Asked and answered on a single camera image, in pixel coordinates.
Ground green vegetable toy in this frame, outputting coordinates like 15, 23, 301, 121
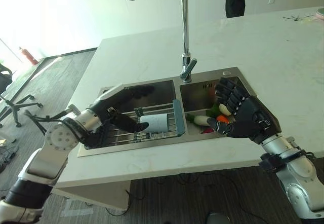
205, 103, 220, 118

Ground white garlic toy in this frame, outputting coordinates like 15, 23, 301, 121
218, 103, 232, 116

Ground steel drying rack blue ends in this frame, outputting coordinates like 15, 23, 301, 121
107, 100, 185, 146

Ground red fire extinguisher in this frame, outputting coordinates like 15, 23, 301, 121
18, 47, 39, 65

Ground white radish toy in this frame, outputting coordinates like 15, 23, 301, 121
186, 114, 217, 127

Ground black office chair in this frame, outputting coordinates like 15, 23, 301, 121
0, 59, 44, 129

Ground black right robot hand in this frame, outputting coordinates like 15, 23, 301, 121
208, 77, 281, 145

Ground stainless steel double sink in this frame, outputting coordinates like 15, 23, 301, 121
76, 66, 281, 158

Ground white kitchen island counter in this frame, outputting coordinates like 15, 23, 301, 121
52, 6, 324, 211

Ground black cable on counter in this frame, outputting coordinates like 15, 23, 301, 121
282, 13, 314, 22

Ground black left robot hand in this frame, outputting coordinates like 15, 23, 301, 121
89, 83, 155, 134

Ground black floor cables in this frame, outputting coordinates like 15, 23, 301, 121
0, 139, 20, 192

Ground dark robot foot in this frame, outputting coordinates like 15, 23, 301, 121
205, 211, 231, 224

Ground white ceramic cup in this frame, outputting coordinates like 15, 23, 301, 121
139, 113, 170, 138

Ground chrome gooseneck faucet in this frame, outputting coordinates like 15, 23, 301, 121
128, 0, 197, 83

